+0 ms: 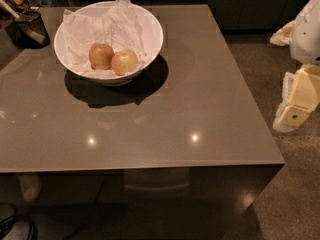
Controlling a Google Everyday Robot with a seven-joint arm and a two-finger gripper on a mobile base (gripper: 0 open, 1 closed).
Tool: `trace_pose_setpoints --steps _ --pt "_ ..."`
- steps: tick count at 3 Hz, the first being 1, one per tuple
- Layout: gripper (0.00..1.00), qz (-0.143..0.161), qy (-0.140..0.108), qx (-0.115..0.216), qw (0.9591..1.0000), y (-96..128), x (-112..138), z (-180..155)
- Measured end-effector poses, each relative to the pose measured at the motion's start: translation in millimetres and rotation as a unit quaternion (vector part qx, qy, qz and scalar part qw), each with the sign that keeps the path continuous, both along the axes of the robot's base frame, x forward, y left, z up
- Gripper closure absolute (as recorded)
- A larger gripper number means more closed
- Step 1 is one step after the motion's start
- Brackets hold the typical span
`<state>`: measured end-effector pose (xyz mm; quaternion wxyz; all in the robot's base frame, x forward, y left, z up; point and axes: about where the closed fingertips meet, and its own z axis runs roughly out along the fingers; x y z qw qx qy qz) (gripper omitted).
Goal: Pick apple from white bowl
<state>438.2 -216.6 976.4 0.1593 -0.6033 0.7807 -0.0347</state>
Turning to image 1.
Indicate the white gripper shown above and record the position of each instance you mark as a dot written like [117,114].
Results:
[306,37]

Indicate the red-yellow apple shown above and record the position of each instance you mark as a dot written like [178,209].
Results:
[100,56]
[124,62]

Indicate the white bowl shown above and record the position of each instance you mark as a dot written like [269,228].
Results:
[152,38]

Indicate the white crumpled paper liner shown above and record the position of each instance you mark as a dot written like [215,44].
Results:
[115,24]

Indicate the black mesh pen holder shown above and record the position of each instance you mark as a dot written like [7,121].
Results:
[33,33]

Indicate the white table leg foot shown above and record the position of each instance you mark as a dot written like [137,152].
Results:
[30,186]

